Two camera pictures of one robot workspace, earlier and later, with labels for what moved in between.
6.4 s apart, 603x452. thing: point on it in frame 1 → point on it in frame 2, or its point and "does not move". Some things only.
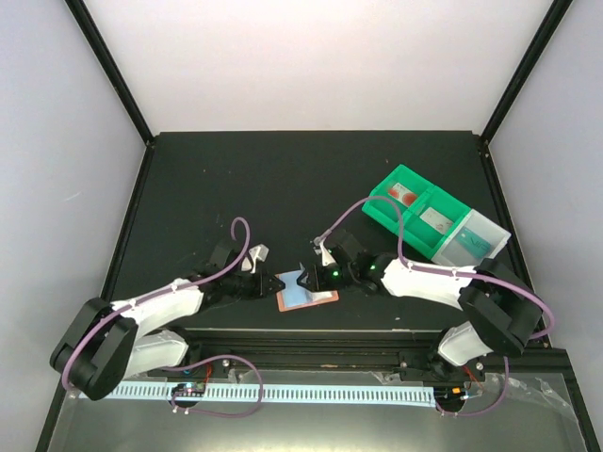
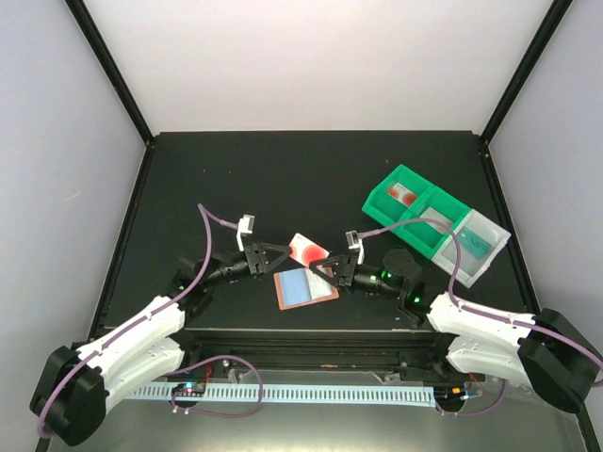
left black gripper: [261, 288] → [254, 252]
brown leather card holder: [295, 296] does not move
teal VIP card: [472, 242] does not move
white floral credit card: [437, 220] does not move
